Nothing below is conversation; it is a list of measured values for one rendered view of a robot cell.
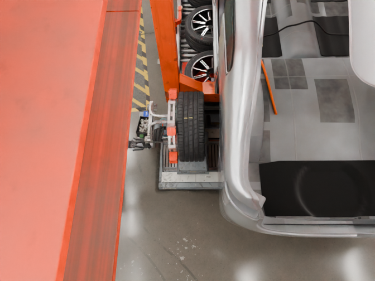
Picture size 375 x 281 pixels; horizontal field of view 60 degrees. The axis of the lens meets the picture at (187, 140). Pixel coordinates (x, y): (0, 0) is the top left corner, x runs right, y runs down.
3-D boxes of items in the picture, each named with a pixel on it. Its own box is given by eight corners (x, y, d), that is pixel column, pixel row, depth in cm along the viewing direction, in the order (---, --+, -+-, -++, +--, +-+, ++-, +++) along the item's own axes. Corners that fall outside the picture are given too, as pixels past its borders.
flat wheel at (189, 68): (246, 98, 390) (249, 86, 369) (193, 112, 384) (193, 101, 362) (227, 57, 419) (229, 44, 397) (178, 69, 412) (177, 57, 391)
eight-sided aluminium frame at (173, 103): (178, 164, 322) (174, 139, 274) (171, 164, 323) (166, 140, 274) (179, 116, 346) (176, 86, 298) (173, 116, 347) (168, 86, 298)
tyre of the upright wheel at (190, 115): (205, 172, 287) (204, 97, 268) (178, 172, 288) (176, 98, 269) (203, 148, 350) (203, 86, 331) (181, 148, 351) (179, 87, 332)
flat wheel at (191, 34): (177, 27, 444) (177, 13, 423) (222, 12, 454) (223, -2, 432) (197, 62, 417) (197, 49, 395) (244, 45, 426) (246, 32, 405)
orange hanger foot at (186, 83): (228, 102, 359) (230, 83, 328) (180, 102, 361) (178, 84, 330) (227, 90, 366) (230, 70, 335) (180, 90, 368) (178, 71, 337)
